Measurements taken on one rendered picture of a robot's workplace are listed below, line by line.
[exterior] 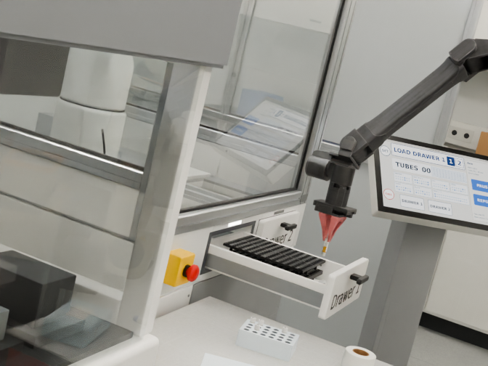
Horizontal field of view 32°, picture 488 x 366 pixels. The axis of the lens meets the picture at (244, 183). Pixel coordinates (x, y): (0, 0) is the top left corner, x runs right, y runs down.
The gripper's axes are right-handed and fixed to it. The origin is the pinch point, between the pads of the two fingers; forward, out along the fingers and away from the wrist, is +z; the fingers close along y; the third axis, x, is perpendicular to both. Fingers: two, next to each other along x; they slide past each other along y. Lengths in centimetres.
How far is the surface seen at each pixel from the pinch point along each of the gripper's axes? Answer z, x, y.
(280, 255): 6.2, -9.3, -7.9
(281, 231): 6.2, 24.5, -22.6
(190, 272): 9.5, -42.8, -14.9
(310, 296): 11.4, -19.7, 6.0
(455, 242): 27, 281, -18
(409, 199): -9, 76, 0
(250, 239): 5.7, -4.1, -19.2
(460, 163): -24, 99, 9
